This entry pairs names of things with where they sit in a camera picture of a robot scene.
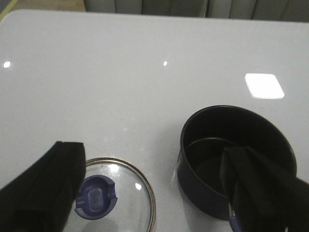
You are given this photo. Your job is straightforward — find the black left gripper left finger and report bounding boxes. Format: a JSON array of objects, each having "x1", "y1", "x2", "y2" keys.
[{"x1": 0, "y1": 142, "x2": 85, "y2": 232}]

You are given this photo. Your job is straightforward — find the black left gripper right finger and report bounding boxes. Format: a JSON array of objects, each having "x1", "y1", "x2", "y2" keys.
[{"x1": 220, "y1": 147, "x2": 309, "y2": 232}]

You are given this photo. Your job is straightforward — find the glass lid with blue knob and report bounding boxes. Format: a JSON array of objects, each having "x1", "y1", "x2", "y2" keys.
[{"x1": 64, "y1": 158, "x2": 156, "y2": 232}]

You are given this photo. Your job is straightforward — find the dark blue saucepan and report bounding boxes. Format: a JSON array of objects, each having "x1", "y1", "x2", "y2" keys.
[{"x1": 177, "y1": 105, "x2": 296, "y2": 232}]

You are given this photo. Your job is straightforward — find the left grey upholstered chair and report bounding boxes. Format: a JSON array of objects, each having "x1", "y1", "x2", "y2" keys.
[{"x1": 206, "y1": 0, "x2": 309, "y2": 22}]

